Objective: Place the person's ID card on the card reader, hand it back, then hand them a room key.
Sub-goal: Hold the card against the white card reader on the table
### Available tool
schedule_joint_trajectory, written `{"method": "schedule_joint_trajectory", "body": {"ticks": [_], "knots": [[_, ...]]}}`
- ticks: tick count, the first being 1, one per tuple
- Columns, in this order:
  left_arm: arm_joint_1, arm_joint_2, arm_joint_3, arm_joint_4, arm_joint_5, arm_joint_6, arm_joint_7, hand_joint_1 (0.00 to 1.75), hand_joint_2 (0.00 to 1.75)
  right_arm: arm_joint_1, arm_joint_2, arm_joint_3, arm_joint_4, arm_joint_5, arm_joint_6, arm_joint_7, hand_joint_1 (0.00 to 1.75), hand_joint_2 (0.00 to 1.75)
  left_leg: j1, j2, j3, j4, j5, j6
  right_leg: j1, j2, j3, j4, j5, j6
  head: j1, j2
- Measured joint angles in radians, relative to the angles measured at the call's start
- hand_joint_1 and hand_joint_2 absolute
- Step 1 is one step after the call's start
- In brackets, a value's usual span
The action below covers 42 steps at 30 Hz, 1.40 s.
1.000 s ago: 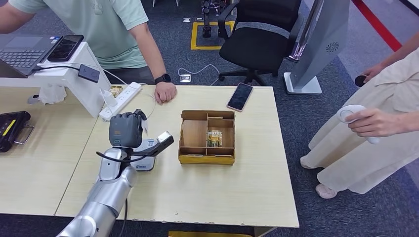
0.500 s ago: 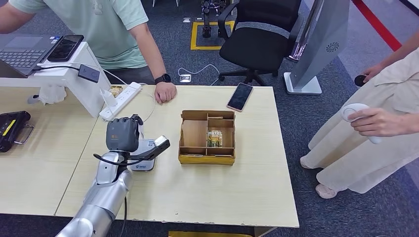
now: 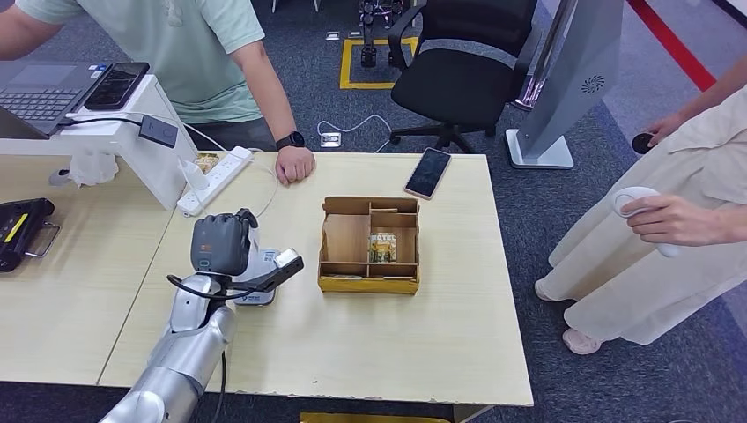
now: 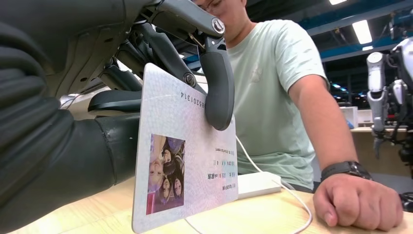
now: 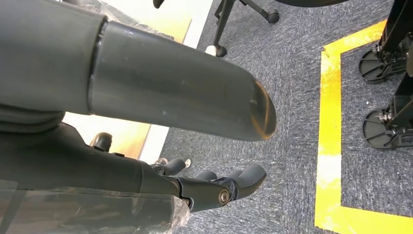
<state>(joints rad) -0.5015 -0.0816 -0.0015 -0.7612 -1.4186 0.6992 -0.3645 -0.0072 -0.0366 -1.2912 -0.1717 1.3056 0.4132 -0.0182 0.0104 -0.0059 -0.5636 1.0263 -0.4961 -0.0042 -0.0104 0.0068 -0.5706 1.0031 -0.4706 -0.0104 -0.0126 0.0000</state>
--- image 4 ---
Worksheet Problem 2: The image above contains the person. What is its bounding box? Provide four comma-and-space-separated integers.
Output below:
193, 0, 404, 232

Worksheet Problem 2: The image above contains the standing humanoid robot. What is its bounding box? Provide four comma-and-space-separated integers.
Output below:
366, 37, 413, 181

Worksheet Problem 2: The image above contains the white photo ID card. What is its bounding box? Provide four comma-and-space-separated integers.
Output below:
131, 63, 240, 234

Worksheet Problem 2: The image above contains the black wristwatch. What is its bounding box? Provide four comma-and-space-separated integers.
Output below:
320, 160, 373, 183

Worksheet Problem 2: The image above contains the white storage box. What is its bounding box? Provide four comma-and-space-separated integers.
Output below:
339, 106, 359, 129

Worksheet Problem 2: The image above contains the wooden office desk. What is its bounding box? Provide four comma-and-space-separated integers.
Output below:
350, 126, 413, 177

